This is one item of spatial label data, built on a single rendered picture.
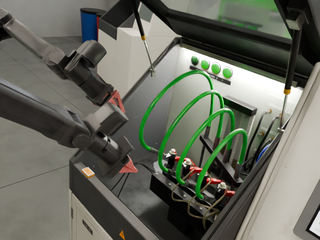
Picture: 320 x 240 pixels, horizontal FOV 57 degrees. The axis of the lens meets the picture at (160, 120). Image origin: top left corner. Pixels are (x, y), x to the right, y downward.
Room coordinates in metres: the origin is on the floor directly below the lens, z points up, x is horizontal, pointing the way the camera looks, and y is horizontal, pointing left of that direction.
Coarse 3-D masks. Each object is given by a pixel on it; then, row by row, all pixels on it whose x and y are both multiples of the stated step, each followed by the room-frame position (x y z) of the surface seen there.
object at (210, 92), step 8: (200, 96) 0.91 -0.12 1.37; (192, 104) 0.88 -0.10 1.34; (184, 112) 0.86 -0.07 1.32; (176, 120) 0.84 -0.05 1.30; (168, 136) 0.81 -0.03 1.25; (216, 136) 1.03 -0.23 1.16; (216, 144) 1.02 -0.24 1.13; (160, 152) 0.80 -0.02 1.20; (160, 160) 0.80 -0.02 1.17; (160, 168) 0.81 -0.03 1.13
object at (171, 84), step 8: (192, 72) 0.99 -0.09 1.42; (200, 72) 1.02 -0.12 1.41; (176, 80) 0.93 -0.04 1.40; (208, 80) 1.07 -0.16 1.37; (168, 88) 0.91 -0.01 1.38; (160, 96) 0.89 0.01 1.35; (152, 104) 0.87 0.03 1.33; (144, 120) 0.85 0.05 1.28; (208, 128) 1.11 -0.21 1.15; (144, 144) 0.86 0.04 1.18
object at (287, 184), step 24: (312, 72) 0.79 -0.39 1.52; (312, 96) 0.77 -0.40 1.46; (312, 120) 0.73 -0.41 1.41; (288, 144) 0.75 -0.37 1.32; (312, 144) 0.71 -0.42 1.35; (288, 168) 0.71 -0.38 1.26; (312, 168) 0.68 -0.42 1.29; (264, 192) 0.72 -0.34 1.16; (288, 192) 0.68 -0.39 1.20; (264, 216) 0.68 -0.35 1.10; (288, 216) 0.65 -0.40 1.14
